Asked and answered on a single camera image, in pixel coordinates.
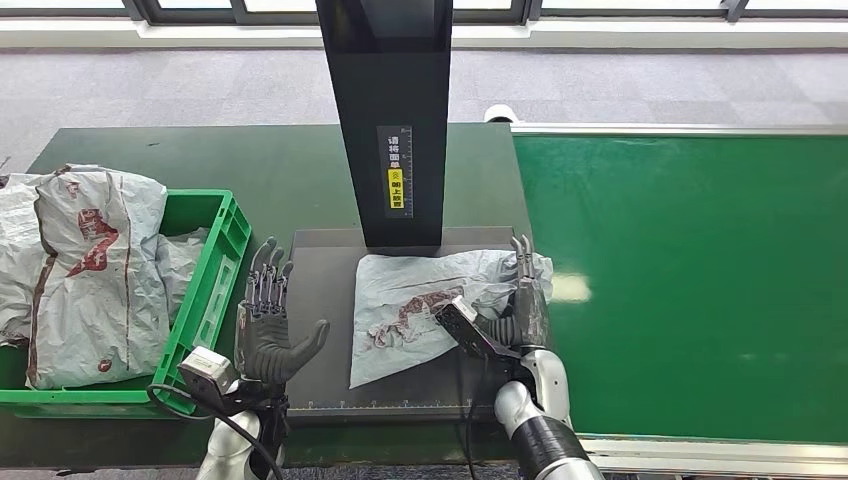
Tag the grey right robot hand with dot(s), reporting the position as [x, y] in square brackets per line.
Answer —
[530, 318]

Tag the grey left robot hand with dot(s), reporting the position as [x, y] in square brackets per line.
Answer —
[265, 344]

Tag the grey mailer bag red print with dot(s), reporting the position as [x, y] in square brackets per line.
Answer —
[397, 285]
[99, 298]
[179, 272]

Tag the green conveyor belt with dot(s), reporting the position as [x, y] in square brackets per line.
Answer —
[696, 278]

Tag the black inbound scanner machine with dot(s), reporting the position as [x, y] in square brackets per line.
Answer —
[391, 99]

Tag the green plastic crate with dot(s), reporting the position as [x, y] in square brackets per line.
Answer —
[205, 311]

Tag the white plastic mailer bag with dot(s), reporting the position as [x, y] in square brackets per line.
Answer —
[16, 265]

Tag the white window sill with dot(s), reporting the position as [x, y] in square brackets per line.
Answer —
[199, 36]

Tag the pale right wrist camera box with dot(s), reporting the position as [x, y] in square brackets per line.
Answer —
[470, 328]

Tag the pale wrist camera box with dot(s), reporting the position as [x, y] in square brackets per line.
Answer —
[206, 374]
[470, 328]

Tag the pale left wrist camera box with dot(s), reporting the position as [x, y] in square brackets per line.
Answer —
[206, 374]

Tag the aluminium conveyor frame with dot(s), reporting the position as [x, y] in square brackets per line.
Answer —
[729, 457]

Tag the dark window frame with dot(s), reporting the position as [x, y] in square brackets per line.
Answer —
[199, 10]

